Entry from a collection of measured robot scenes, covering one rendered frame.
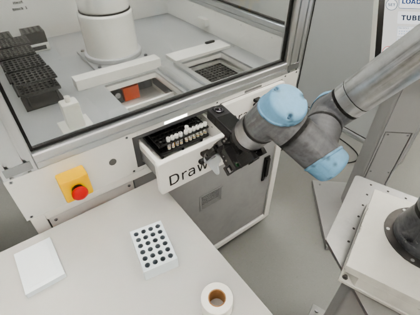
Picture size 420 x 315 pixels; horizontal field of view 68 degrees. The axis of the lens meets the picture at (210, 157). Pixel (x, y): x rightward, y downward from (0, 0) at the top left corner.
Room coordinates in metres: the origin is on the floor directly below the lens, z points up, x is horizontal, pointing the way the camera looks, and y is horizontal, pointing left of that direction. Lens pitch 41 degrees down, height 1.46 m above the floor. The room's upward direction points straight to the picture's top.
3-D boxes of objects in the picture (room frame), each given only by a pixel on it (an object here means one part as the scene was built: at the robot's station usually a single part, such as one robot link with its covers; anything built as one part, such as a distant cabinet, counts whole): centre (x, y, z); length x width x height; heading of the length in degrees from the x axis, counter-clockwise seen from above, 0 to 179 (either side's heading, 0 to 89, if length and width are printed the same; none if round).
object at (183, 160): (0.67, 0.02, 0.87); 0.29 x 0.02 x 0.11; 126
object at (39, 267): (0.40, 0.42, 0.77); 0.13 x 0.09 x 0.02; 36
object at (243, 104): (0.96, -0.16, 0.87); 0.29 x 0.02 x 0.11; 126
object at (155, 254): (0.43, 0.14, 0.78); 0.12 x 0.08 x 0.04; 26
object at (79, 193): (0.54, 0.33, 0.88); 0.04 x 0.03 x 0.04; 126
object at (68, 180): (0.57, 0.35, 0.88); 0.07 x 0.05 x 0.07; 126
